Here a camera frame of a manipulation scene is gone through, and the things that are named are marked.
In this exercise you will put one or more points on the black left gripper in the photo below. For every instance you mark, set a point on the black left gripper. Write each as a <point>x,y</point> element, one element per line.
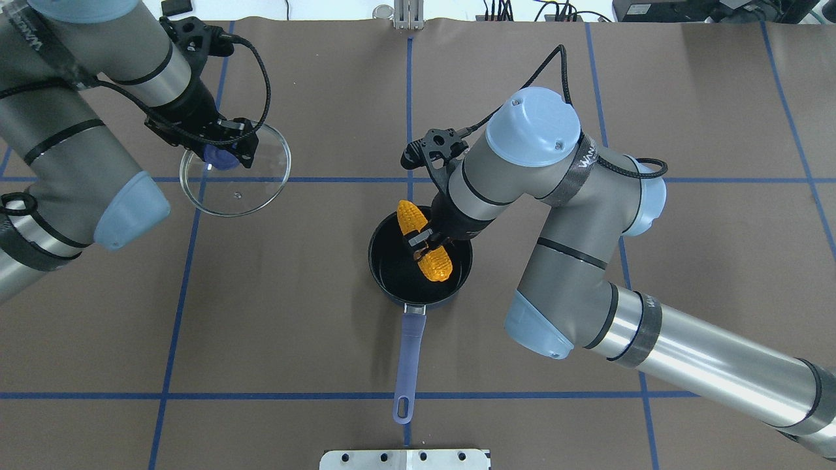
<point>194,105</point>

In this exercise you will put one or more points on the glass lid blue knob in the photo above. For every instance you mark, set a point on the glass lid blue knob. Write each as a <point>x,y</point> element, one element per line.
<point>218,184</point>

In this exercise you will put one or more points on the brown paper table mat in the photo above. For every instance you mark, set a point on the brown paper table mat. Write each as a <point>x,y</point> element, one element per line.
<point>261,342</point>

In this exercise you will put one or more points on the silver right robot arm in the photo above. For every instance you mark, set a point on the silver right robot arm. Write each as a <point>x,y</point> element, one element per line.
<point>534,145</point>

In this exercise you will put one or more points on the yellow toy corn cob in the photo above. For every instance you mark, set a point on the yellow toy corn cob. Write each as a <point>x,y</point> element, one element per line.
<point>436,266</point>

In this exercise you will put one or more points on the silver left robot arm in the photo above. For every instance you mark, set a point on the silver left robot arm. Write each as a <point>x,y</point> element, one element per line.
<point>88,188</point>

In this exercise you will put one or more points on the small black puck device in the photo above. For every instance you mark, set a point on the small black puck device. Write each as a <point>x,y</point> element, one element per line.
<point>172,8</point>

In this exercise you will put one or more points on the black laptop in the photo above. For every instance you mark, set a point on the black laptop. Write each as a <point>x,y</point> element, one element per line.
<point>721,12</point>

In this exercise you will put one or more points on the aluminium frame post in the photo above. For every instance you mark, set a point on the aluminium frame post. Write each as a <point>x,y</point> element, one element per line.
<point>408,14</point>

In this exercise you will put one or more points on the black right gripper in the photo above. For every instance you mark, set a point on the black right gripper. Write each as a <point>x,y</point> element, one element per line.
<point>452,219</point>

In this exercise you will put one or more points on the white pillar with base plate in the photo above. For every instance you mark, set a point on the white pillar with base plate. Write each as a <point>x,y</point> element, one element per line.
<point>453,458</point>

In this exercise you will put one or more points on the dark blue saucepan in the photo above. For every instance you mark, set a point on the dark blue saucepan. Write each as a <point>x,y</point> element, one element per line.
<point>400,278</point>

